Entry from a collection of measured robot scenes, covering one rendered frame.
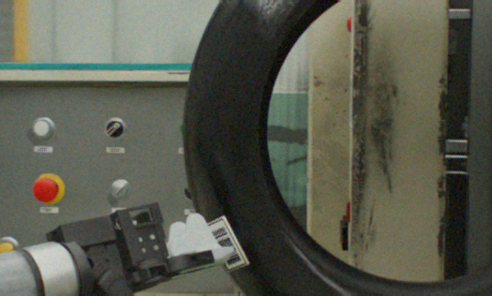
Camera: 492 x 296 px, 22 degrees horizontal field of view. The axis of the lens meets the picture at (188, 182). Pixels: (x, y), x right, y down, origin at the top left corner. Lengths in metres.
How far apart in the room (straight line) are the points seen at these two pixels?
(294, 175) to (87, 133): 8.36
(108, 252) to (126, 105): 0.78
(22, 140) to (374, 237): 0.64
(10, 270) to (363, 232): 0.67
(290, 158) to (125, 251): 9.10
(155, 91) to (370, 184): 0.46
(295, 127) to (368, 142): 8.63
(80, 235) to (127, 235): 0.05
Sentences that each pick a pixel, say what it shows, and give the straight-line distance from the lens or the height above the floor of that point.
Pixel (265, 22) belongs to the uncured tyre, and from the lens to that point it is 1.38.
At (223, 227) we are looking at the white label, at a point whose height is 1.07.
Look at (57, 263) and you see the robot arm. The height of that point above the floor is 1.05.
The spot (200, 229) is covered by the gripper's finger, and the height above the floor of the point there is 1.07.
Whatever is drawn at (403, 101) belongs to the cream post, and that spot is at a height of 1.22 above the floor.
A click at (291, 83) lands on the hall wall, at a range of 10.46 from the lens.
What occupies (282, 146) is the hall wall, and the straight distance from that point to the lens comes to 10.38.
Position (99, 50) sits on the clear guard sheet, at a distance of 2.05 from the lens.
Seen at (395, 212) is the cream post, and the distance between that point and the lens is 1.76.
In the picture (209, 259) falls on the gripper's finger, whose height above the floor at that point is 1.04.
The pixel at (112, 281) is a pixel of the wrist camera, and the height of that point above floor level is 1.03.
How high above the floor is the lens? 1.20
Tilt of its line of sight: 3 degrees down
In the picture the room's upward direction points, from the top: straight up
